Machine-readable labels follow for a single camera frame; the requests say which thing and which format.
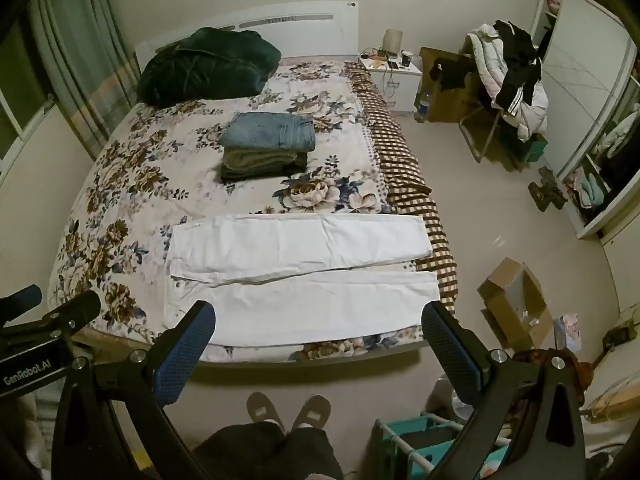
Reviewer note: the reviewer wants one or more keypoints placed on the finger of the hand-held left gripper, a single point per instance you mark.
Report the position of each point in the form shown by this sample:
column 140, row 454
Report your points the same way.
column 19, row 297
column 75, row 310

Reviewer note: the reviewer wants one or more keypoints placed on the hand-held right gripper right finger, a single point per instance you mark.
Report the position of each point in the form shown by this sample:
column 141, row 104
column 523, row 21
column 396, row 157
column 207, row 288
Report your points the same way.
column 450, row 357

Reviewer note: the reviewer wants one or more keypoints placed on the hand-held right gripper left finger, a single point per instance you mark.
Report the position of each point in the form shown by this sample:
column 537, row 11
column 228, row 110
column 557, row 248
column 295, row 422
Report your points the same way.
column 184, row 357

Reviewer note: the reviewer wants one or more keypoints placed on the white pants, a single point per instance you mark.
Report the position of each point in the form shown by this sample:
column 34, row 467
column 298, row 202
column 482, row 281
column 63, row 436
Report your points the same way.
column 300, row 245

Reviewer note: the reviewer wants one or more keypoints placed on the open cardboard box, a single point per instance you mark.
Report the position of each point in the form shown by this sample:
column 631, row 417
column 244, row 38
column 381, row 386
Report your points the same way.
column 515, row 300

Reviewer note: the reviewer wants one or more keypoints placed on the teal storage rack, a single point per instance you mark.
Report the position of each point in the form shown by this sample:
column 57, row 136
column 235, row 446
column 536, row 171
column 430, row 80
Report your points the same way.
column 410, row 440

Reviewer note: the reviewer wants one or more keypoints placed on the grey slipper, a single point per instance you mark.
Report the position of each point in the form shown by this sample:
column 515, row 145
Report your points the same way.
column 265, row 410
column 311, row 410

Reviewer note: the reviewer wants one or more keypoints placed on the printed paper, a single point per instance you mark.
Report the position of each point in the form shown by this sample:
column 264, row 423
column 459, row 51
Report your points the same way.
column 568, row 332

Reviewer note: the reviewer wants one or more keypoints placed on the person's legs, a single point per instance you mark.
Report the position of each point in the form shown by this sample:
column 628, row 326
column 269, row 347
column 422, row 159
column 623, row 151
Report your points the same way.
column 270, row 452

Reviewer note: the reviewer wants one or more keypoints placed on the reddish brown cloth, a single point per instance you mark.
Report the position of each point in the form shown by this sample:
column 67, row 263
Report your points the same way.
column 580, row 372

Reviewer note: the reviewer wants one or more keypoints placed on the bed with floral sheet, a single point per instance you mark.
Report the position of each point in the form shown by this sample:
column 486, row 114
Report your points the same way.
column 150, row 185

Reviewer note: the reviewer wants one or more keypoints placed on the window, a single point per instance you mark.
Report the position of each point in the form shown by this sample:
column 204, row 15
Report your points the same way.
column 12, row 105

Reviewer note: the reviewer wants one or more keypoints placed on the dark shoes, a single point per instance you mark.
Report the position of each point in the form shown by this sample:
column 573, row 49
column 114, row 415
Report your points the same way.
column 547, row 190

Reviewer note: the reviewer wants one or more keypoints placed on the brown checkered bed sheet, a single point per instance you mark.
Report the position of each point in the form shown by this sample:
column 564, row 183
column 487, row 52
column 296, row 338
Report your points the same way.
column 400, row 160

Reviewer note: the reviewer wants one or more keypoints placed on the teal box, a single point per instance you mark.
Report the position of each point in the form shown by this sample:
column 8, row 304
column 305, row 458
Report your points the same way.
column 537, row 149

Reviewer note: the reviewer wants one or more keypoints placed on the folded blue jeans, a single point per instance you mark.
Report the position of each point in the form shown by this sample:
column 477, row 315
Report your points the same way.
column 270, row 130

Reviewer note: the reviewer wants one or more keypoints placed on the green striped curtain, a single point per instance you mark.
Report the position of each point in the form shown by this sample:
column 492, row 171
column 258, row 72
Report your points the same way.
column 75, row 50

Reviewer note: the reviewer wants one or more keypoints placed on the plastic water bottle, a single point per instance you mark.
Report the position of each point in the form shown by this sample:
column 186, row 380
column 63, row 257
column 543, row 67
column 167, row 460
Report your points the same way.
column 423, row 105

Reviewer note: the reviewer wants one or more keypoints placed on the large brown cardboard box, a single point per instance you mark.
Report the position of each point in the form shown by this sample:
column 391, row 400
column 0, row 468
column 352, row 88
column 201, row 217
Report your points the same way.
column 450, row 102

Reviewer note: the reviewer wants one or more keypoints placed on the white nightstand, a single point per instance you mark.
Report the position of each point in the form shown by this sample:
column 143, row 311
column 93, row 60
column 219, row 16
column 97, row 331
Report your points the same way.
column 400, row 85

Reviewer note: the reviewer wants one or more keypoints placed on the dark green blanket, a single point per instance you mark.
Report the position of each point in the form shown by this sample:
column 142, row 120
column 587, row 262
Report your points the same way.
column 205, row 65

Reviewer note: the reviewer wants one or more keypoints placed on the black hanging garment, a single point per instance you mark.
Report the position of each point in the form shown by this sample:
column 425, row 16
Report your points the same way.
column 452, row 72

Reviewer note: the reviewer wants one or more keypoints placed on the black striped clothes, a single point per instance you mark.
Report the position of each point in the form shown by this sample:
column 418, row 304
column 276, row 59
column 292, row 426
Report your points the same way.
column 517, row 67

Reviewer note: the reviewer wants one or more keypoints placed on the dark mug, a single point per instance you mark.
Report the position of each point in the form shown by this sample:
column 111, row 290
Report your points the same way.
column 407, row 59

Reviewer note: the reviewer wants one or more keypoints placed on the white puffer jacket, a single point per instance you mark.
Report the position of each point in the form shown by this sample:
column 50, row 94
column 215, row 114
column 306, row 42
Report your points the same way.
column 485, row 55

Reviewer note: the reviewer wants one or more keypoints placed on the white wardrobe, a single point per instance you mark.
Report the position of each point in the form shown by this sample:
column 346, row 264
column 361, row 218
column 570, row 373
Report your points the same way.
column 580, row 75

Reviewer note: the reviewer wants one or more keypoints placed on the beige table lamp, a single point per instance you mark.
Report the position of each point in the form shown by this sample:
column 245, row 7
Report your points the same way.
column 393, row 42

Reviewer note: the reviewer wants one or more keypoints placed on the white bed headboard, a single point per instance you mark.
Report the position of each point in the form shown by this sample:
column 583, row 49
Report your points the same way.
column 310, row 30

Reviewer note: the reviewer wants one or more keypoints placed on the metal frame chair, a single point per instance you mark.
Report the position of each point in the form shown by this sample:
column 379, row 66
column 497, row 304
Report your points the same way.
column 480, row 130

